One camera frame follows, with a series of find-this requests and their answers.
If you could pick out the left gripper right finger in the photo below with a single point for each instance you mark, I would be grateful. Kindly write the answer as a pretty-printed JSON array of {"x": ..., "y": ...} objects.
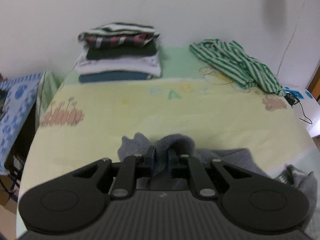
[{"x": 190, "y": 169}]

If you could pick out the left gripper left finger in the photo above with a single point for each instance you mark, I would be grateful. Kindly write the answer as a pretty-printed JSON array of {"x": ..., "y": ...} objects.
[{"x": 130, "y": 170}]

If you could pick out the grey knit sweater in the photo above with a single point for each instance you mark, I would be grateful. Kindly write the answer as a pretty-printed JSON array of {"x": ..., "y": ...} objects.
[{"x": 171, "y": 190}]

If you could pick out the yellow baby blanket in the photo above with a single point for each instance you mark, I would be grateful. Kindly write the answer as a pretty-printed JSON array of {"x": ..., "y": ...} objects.
[{"x": 216, "y": 115}]

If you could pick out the blue folded garment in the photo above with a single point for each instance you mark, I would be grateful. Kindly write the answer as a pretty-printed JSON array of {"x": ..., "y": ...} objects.
[{"x": 114, "y": 76}]

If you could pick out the white folded garment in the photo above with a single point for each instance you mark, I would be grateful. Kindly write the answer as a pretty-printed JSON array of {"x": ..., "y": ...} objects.
[{"x": 146, "y": 64}]

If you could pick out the green white striped garment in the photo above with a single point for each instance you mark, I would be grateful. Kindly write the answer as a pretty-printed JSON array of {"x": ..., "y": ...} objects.
[{"x": 231, "y": 60}]

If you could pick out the dark green folded garment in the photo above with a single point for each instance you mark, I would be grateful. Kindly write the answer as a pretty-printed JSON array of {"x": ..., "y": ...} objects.
[{"x": 111, "y": 53}]

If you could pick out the black power adapter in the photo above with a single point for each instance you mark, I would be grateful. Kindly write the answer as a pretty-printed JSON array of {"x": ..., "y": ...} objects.
[{"x": 291, "y": 99}]

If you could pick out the blue plastic object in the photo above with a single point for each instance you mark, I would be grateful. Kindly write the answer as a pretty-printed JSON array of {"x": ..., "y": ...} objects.
[{"x": 294, "y": 92}]

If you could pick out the red plaid folded shirt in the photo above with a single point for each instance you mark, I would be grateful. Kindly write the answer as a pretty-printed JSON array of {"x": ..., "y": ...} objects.
[{"x": 104, "y": 42}]

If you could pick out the blue patterned cloth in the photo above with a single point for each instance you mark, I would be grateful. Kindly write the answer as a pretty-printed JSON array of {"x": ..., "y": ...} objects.
[{"x": 21, "y": 96}]

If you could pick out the dark green striped folded shirt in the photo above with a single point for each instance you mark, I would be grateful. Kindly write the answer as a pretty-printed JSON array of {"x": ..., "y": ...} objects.
[{"x": 119, "y": 28}]

